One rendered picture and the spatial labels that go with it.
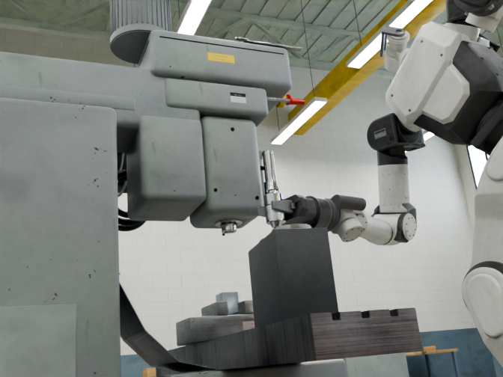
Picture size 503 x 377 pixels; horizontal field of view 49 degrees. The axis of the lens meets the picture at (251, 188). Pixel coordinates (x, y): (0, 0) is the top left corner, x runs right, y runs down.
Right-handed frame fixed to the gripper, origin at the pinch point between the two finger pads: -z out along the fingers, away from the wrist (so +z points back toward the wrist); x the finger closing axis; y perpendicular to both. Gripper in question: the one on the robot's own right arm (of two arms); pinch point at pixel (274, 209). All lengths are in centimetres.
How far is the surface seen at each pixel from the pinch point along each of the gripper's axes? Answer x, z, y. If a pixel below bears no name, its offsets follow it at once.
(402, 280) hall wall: -521, 726, -83
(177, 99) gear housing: -31, -7, -42
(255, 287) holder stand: -4.0, -4.9, 18.2
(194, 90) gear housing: -29, -2, -45
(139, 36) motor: -38, -15, -66
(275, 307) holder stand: 8.2, -9.9, 24.3
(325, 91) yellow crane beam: -439, 512, -365
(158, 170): -32.3, -13.3, -19.1
